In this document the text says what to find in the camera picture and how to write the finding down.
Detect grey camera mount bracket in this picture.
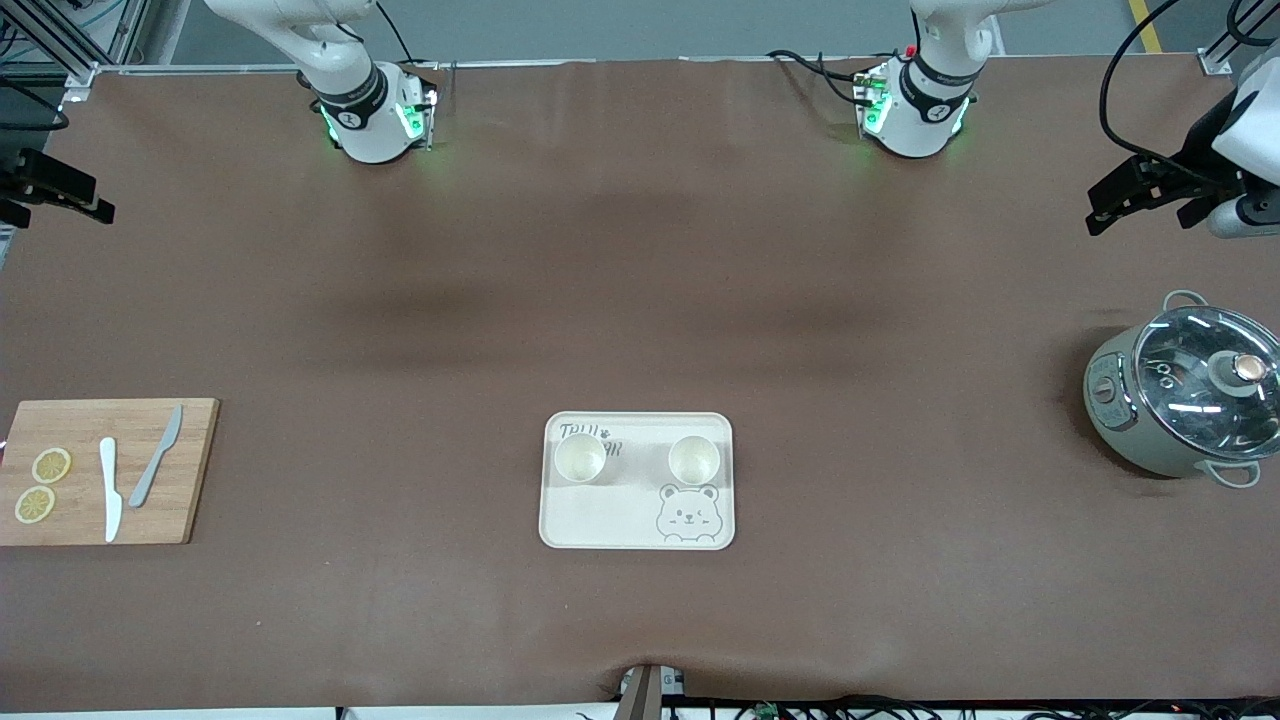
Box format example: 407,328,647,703
615,660,691,720

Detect brown table mat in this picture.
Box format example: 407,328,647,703
0,55,1280,713

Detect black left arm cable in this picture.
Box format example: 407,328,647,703
1099,0,1183,169

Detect grey electric cooking pot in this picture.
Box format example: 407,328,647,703
1083,290,1280,489

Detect black right base cable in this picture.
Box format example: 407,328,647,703
372,0,441,71

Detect black left base cables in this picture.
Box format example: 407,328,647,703
768,48,876,106

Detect white plastic knife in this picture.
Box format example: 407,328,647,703
98,437,123,544

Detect cream bear print tray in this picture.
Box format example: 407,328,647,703
538,411,736,551

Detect grey plastic knife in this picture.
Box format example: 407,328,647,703
128,404,185,509

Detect white plastic cup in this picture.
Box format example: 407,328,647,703
668,434,722,488
553,432,609,486

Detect wooden cutting board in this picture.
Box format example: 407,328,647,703
0,398,221,547

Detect aluminium frame post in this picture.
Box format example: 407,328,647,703
0,0,151,101
1198,0,1280,77

